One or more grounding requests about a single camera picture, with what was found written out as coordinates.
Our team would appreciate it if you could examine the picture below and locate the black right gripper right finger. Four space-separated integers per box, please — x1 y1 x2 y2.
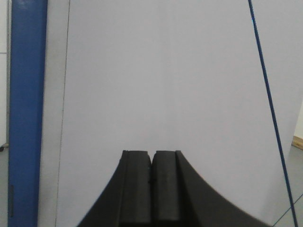
152 151 268 227

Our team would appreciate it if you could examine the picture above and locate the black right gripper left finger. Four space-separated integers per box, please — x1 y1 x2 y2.
78 150 151 227

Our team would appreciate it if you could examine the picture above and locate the blue door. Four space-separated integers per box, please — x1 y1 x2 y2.
8 0 47 227

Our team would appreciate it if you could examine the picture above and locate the blue cable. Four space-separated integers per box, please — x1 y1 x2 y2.
247 0 298 227

